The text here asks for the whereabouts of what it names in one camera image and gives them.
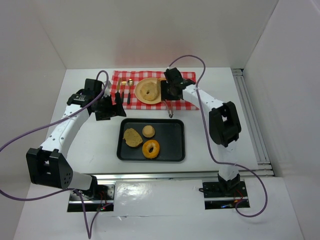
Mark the pale bagel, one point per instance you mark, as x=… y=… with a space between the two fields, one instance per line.
x=150 y=91

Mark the brown bread slice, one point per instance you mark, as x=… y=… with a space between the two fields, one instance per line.
x=132 y=138

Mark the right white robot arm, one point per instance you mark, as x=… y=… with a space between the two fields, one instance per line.
x=221 y=125

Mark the beige round plate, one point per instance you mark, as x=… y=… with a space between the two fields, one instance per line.
x=138 y=95

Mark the aluminium rail right side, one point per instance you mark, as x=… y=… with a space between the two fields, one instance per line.
x=265 y=168

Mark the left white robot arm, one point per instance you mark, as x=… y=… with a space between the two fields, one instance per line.
x=48 y=165

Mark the red checkered cloth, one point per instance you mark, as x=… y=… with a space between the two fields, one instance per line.
x=137 y=76

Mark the black baking tray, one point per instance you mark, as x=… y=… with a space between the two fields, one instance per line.
x=169 y=133

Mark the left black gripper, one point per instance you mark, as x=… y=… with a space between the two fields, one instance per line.
x=107 y=110

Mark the gold fork black handle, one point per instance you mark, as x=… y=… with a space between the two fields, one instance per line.
x=123 y=85

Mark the orange glazed donut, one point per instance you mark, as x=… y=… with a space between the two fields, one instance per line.
x=151 y=149

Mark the small round bun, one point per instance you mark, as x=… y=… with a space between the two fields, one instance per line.
x=158 y=83

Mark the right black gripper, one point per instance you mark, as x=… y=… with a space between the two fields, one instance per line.
x=170 y=91

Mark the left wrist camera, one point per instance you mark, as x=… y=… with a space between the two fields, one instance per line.
x=92 y=87

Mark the small round muffin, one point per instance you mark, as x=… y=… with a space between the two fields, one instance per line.
x=148 y=131

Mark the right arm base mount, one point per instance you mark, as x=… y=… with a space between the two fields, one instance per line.
x=215 y=198

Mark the aluminium rail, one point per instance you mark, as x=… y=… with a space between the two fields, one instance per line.
x=157 y=176
x=265 y=168

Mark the gold knife black handle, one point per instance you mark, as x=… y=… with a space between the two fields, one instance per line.
x=119 y=83

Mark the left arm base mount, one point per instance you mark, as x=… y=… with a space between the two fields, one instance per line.
x=102 y=200

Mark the gold spoon black handle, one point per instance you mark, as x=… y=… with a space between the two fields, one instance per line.
x=130 y=83

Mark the aluminium rail front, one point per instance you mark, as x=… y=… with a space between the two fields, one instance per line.
x=157 y=176

